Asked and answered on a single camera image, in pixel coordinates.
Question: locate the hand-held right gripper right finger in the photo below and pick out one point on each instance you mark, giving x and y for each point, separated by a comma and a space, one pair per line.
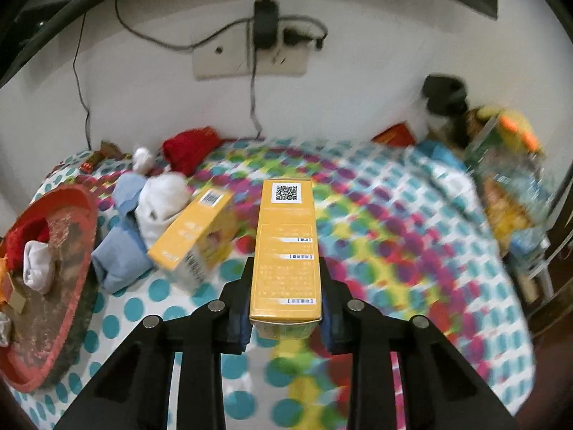
333, 327

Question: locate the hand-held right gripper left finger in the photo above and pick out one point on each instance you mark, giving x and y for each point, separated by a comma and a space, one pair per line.
239, 322

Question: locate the yellow box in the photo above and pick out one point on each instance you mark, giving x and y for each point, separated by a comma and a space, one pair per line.
284, 255
188, 237

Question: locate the round red tray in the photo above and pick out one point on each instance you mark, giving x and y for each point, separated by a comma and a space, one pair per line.
53, 322

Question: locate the red cigarette box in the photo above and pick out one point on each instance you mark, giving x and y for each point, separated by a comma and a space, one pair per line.
18, 302

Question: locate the red sock with gold print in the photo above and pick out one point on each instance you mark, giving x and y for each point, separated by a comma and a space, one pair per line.
22, 237

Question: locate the orange sock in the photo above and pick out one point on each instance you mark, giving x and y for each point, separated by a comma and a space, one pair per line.
3, 277

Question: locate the polka dot tablecloth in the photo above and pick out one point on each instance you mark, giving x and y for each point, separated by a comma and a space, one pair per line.
380, 255

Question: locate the plain red sock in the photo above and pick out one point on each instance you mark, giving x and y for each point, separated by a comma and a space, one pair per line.
188, 148

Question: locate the flat red box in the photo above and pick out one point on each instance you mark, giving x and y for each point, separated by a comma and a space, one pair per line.
396, 134

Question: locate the blue cloth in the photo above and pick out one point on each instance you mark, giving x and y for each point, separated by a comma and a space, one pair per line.
436, 150

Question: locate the yellow snack packet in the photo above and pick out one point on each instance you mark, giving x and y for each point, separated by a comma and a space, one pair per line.
506, 210

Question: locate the brown snack wrapper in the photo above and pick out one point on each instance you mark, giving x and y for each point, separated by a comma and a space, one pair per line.
109, 148

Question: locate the small red packet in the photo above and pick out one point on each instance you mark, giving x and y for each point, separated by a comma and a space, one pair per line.
87, 164

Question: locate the clear plastic bag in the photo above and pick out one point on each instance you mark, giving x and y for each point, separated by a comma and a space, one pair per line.
515, 179

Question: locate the yellow plush toy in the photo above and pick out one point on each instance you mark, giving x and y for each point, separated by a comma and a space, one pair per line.
515, 130

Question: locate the black plug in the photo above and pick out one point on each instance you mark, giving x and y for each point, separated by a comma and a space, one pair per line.
295, 38

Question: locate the black power adapter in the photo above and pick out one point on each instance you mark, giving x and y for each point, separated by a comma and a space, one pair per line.
266, 22

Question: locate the black phone mount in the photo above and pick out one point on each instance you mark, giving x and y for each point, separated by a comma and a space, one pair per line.
443, 92

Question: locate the beige wall socket plate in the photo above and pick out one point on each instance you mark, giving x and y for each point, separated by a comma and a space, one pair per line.
219, 62

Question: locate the black wall television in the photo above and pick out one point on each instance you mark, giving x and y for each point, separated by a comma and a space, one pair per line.
36, 4

